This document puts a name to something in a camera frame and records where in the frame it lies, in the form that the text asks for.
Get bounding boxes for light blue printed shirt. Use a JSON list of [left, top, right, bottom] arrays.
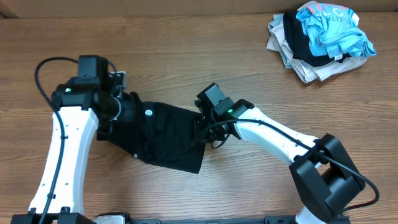
[[296, 3, 376, 58]]

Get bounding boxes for black garment in pile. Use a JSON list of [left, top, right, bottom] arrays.
[[283, 11, 351, 67]]

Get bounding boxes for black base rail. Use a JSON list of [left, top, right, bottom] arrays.
[[129, 215, 296, 224]]

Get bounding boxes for beige garment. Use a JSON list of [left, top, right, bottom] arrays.
[[267, 14, 367, 83]]

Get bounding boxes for black t-shirt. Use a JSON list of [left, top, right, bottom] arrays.
[[96, 92, 205, 174]]

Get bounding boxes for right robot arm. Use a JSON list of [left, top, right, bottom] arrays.
[[195, 98, 366, 223]]

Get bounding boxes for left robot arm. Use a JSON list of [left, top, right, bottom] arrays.
[[11, 71, 132, 223]]

